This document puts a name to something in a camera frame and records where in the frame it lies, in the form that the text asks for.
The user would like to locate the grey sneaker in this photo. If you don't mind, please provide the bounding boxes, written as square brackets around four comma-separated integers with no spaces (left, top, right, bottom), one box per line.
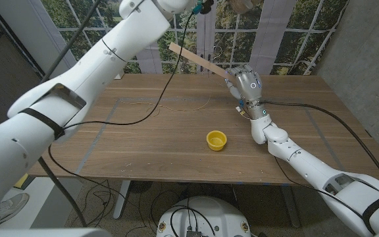
[0,192,31,228]

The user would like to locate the black torso cable loop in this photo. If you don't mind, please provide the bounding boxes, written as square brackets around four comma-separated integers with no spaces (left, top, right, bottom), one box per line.
[169,205,216,237]

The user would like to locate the white table leg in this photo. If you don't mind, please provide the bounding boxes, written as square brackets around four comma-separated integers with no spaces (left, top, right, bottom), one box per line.
[113,180,132,221]

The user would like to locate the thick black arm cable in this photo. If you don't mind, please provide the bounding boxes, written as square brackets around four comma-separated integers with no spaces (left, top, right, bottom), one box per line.
[258,100,379,195]
[38,0,101,228]

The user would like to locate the small yellow cup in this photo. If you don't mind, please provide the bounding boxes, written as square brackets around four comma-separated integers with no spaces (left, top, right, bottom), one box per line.
[206,130,228,152]

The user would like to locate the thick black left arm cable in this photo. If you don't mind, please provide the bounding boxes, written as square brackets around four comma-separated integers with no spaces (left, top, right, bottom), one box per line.
[38,0,101,228]

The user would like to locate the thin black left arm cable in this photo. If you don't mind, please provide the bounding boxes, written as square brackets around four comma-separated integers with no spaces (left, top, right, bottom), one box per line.
[47,9,197,211]

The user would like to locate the jute thread strand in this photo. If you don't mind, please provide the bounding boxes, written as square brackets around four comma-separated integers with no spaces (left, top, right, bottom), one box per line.
[120,95,212,115]

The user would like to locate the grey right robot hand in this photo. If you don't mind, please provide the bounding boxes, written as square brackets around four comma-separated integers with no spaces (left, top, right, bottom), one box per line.
[224,64,263,105]

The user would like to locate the grey table leg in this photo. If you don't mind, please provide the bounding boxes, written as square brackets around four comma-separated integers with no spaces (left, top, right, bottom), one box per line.
[280,184,301,228]

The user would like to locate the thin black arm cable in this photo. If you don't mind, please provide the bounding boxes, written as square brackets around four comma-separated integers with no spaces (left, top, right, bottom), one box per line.
[273,156,374,236]
[47,9,197,211]

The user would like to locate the long wooden stick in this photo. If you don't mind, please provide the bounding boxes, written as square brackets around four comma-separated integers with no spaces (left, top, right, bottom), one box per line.
[168,41,238,82]

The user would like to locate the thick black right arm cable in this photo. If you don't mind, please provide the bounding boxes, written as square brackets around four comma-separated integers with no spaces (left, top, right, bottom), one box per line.
[258,100,379,195]

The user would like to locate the yellow and black shoes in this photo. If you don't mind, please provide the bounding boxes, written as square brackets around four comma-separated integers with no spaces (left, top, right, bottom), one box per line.
[13,173,29,190]

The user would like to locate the brown jute twine spool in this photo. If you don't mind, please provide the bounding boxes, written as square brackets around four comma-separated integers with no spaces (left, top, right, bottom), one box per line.
[230,0,263,14]

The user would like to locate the thin metal wire hook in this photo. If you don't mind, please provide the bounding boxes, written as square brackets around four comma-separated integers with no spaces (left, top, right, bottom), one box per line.
[205,45,225,75]

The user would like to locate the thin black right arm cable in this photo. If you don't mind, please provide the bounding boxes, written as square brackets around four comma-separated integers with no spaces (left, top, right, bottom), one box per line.
[273,156,374,236]

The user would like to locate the printed forest window backdrop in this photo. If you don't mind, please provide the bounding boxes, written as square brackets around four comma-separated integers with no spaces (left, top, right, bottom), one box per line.
[41,0,348,85]

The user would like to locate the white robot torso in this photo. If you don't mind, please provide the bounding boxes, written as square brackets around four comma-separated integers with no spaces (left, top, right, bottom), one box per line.
[155,196,252,237]

